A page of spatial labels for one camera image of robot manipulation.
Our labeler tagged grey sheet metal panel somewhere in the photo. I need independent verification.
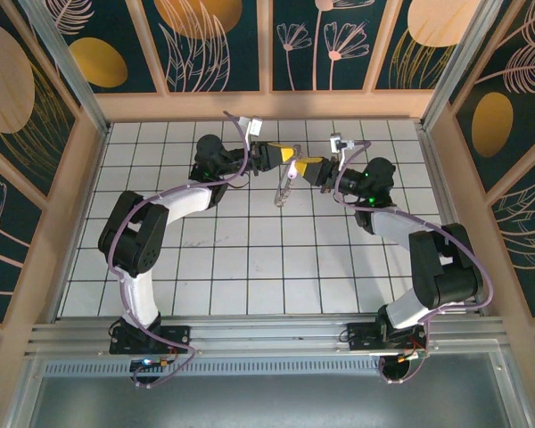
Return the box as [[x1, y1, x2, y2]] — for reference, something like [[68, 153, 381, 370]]
[[26, 351, 534, 428]]

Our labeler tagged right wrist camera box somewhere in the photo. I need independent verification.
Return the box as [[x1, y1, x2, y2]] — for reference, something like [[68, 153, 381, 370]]
[[328, 133, 356, 155]]

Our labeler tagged aluminium side rail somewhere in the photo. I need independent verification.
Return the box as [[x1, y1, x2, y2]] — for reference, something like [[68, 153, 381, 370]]
[[416, 119, 485, 318]]

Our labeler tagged aluminium frame post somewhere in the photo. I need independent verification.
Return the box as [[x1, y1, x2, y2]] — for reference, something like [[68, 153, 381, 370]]
[[20, 0, 112, 136], [420, 0, 507, 129]]

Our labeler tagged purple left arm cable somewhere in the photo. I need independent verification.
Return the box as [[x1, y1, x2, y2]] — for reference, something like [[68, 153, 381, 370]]
[[108, 111, 258, 389]]

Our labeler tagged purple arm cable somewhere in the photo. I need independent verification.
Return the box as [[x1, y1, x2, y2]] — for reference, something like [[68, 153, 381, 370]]
[[108, 111, 258, 389], [333, 140, 494, 385]]

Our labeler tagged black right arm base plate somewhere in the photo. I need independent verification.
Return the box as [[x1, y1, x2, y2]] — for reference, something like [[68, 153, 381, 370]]
[[341, 321, 429, 358]]

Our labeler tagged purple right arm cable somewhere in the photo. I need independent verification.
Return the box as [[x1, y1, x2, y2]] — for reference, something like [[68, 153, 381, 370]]
[[333, 140, 494, 385]]

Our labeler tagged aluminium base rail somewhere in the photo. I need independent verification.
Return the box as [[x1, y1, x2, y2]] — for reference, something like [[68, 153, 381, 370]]
[[26, 314, 509, 358]]

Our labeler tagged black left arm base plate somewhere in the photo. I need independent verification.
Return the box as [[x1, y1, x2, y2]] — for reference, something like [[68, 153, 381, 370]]
[[109, 324, 193, 356]]

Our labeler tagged slotted grey cable duct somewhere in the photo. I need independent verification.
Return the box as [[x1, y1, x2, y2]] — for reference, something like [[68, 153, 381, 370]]
[[42, 358, 384, 378]]

